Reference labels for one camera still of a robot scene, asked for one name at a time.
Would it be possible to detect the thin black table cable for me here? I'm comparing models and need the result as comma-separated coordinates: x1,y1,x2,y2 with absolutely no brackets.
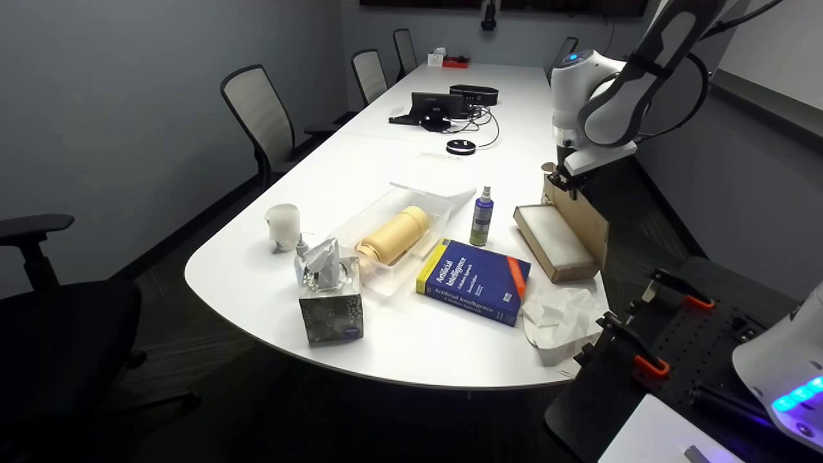
453,105,504,150

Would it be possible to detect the black round headset case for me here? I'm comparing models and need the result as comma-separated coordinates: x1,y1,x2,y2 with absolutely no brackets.
447,82,501,111

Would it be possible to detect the white crumpled paper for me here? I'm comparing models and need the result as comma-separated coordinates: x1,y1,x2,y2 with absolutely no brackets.
517,276,612,369

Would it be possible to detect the white base with blue light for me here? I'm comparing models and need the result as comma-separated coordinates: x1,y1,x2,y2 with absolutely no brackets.
732,280,823,455

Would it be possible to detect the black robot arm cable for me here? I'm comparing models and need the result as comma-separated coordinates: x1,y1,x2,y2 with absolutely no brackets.
576,0,788,150

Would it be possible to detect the black robot mounting stand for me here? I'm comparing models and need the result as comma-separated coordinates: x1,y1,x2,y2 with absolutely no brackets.
543,256,823,463

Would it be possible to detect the white printed paper cup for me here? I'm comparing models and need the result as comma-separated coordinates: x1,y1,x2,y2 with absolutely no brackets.
264,202,305,258

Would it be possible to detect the black round puck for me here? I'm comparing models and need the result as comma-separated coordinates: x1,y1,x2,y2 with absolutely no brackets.
444,135,481,160

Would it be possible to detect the black conference phone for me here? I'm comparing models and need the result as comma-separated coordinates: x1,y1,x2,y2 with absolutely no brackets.
387,90,477,135

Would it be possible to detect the white flat panel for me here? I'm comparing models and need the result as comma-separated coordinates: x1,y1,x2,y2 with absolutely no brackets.
595,391,752,463

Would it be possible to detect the large black office chair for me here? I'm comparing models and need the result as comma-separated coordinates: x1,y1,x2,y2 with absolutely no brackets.
0,212,207,463

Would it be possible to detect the brown cardboard box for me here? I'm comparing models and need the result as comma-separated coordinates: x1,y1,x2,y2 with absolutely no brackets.
509,162,616,289

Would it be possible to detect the black wall camera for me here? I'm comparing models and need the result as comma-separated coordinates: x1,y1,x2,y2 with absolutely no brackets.
480,0,501,37

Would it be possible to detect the tan cylindrical bottle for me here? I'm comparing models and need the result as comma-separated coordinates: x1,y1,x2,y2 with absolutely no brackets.
352,204,435,268

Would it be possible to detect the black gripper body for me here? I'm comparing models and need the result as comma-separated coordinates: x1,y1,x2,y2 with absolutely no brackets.
557,142,597,186

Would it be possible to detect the black orange clamp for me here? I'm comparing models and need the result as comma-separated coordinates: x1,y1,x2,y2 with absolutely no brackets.
595,308,678,387
642,266,721,315

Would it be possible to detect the blue yellow book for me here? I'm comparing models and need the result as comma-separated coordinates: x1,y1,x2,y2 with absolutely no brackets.
414,236,535,330

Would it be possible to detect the grey mesh office chair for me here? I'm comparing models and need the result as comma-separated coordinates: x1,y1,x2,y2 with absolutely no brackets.
391,27,424,78
219,61,347,187
347,47,393,108

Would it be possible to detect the yellow cylinder in plastic bag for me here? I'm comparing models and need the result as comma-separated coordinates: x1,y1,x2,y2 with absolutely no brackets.
333,180,480,304

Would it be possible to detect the grey tissue box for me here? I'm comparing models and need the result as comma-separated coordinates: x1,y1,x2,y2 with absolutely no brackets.
292,231,368,349

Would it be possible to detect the blue spray bottle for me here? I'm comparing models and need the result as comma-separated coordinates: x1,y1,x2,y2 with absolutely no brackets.
468,182,499,249

